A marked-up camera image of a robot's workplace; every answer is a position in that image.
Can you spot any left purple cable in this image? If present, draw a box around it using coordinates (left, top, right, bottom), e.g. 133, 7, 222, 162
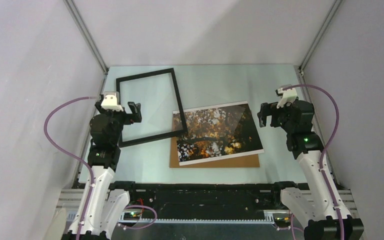
43, 96, 101, 240

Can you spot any brown cardboard backing board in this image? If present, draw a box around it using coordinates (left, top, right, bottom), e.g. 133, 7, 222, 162
169, 137, 260, 169

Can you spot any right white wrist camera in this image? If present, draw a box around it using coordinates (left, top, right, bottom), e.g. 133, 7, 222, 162
275, 84, 298, 109

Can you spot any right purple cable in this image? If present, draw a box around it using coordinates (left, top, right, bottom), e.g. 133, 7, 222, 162
289, 84, 346, 240

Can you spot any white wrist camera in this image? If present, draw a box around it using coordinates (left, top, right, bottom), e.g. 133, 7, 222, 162
275, 84, 298, 109
100, 93, 124, 112

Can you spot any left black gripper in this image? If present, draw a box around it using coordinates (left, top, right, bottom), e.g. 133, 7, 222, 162
95, 101, 141, 145

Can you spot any autumn leaves photo print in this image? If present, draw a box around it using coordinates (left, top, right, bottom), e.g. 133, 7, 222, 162
174, 101, 265, 166

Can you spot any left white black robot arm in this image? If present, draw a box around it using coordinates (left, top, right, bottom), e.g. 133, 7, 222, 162
61, 101, 142, 240

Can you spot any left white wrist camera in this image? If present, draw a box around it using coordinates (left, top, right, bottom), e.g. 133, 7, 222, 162
100, 93, 124, 112

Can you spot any purple cable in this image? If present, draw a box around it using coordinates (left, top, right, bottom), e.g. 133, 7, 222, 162
43, 96, 101, 240
289, 84, 346, 240

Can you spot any black picture frame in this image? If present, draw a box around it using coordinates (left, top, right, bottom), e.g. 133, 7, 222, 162
115, 68, 188, 148

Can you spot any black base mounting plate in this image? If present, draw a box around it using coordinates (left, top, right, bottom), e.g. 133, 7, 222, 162
109, 181, 309, 221

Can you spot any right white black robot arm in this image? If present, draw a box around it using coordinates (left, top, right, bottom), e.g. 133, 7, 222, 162
257, 100, 364, 240

